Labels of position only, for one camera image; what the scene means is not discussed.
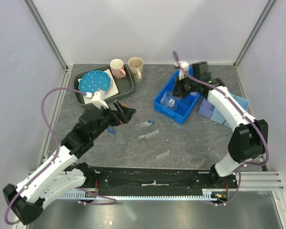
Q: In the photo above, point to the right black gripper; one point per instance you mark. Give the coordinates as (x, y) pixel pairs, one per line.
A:
(178, 91)

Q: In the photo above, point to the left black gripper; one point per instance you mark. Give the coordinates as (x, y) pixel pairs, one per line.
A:
(127, 112)

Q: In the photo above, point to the round glass flask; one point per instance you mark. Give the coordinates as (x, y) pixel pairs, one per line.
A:
(171, 104)

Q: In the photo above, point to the blue safety glasses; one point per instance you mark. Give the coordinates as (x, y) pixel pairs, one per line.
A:
(111, 130)

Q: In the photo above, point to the small glass stoppered bottle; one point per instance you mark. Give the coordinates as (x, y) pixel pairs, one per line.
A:
(167, 98)

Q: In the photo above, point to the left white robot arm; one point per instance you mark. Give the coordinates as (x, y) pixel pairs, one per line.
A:
(30, 197)

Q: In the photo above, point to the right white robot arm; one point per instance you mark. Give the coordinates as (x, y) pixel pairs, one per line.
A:
(249, 138)

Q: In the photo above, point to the blue compartment bin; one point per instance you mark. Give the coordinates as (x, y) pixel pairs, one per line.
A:
(185, 105)

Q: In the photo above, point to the white square plate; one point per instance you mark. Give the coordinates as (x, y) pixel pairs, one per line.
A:
(111, 91)

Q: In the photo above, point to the clear test tube rack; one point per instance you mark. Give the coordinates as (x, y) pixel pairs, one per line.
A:
(158, 144)

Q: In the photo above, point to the blue polka dot plate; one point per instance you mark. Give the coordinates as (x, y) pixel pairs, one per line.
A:
(94, 81)

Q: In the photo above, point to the grey serving tray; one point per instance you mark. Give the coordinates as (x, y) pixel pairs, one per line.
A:
(124, 87)

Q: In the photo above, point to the pink mug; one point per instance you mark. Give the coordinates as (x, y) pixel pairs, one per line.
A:
(117, 68)

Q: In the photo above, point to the beige floral mug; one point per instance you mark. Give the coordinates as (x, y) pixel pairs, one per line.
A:
(135, 65)

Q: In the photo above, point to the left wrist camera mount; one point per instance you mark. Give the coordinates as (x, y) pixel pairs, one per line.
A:
(97, 99)

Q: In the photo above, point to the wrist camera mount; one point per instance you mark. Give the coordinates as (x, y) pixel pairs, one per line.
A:
(97, 99)
(199, 69)

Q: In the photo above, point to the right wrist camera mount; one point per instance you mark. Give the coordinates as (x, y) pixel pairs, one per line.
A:
(199, 69)

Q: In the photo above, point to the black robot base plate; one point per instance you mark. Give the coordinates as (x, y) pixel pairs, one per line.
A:
(115, 181)

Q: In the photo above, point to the slotted cable duct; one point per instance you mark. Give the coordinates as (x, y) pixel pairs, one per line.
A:
(81, 195)

